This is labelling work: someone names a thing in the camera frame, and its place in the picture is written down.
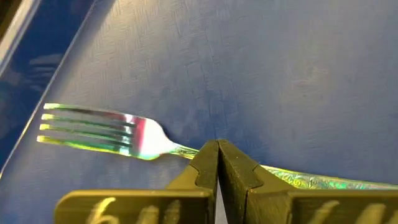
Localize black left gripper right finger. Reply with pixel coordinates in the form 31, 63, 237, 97
218, 139, 398, 224

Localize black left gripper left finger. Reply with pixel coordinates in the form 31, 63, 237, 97
54, 139, 220, 224

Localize iridescent metal fork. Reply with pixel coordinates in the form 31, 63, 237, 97
36, 102, 398, 191

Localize blue plastic tray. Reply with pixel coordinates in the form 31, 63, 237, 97
0, 0, 398, 224

